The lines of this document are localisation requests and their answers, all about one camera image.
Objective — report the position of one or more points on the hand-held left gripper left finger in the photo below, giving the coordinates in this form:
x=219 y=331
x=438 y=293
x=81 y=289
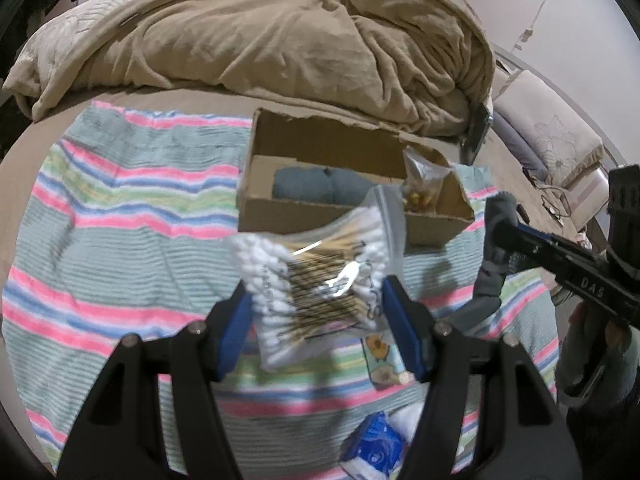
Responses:
x=239 y=321

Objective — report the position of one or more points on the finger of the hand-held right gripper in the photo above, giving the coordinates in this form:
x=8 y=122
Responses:
x=540 y=240
x=530 y=262

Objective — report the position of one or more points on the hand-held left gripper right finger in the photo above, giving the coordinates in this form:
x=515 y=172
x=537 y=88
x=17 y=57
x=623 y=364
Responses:
x=404 y=327

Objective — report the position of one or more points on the grey sock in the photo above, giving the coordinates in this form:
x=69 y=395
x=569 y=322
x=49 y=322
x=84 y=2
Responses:
x=495 y=265

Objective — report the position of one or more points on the bag of cotton swabs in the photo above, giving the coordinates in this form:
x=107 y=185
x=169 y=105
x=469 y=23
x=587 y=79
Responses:
x=310 y=280

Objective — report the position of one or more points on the cardboard box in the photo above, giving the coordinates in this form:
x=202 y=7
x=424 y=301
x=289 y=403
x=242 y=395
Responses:
x=280 y=142

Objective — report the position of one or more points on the person's right hand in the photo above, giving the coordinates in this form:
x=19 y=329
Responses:
x=585 y=360

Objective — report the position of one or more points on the small cartoon print packet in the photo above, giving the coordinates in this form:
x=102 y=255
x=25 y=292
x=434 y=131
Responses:
x=385 y=357

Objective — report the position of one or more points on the beige flower embroidered pillow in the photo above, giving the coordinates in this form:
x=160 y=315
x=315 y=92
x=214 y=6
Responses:
x=555 y=135

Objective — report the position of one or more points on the blue tissue packet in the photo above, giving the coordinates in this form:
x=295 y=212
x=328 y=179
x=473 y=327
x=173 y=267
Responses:
x=372 y=447

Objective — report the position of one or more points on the dark phone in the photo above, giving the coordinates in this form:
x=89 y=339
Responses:
x=476 y=132

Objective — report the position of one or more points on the small clear bag brown beads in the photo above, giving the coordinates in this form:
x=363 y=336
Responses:
x=425 y=175

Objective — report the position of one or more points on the striped towel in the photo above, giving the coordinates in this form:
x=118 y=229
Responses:
x=125 y=240

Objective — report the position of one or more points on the grey-blue folded socks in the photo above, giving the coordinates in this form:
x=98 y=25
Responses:
x=320 y=185

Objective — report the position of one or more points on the brown bed sheet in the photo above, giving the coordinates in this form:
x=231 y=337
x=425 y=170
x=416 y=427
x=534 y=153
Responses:
x=165 y=97

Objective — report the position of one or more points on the tan blanket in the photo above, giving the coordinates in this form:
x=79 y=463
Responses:
x=260 y=40

